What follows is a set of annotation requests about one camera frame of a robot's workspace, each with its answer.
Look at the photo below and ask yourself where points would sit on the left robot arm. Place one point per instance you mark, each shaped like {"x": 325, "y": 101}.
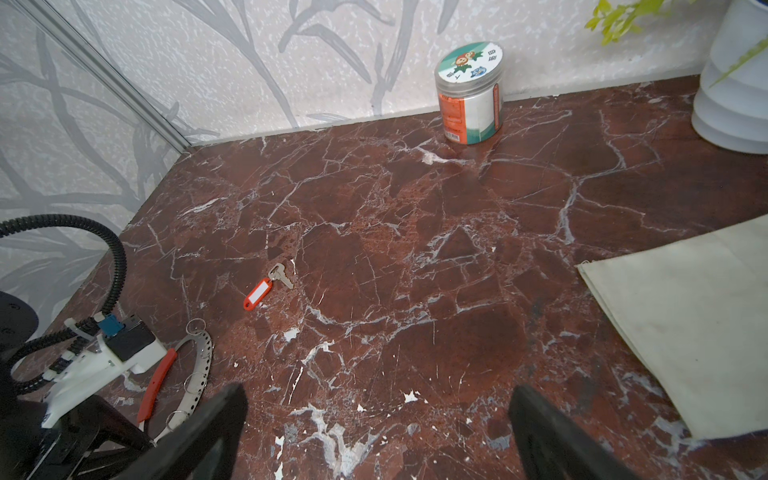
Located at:
{"x": 18, "y": 323}

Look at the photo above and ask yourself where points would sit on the cream work glove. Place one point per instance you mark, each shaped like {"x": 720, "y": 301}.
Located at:
{"x": 695, "y": 313}

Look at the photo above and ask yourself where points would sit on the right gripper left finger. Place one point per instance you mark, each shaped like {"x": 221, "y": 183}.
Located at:
{"x": 203, "y": 447}

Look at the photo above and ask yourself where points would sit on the white pot with flowers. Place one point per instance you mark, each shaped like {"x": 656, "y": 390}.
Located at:
{"x": 730, "y": 107}

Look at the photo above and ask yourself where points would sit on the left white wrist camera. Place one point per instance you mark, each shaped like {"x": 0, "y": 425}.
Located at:
{"x": 119, "y": 346}

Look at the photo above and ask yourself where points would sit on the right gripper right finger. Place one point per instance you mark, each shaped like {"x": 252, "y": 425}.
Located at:
{"x": 552, "y": 446}

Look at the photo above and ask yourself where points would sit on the metal keyring with red handle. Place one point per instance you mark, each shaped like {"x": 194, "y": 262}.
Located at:
{"x": 194, "y": 384}

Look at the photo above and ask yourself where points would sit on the key with red tag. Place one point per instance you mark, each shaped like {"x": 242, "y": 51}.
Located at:
{"x": 276, "y": 275}

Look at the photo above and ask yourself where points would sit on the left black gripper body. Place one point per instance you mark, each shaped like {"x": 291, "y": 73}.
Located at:
{"x": 92, "y": 441}

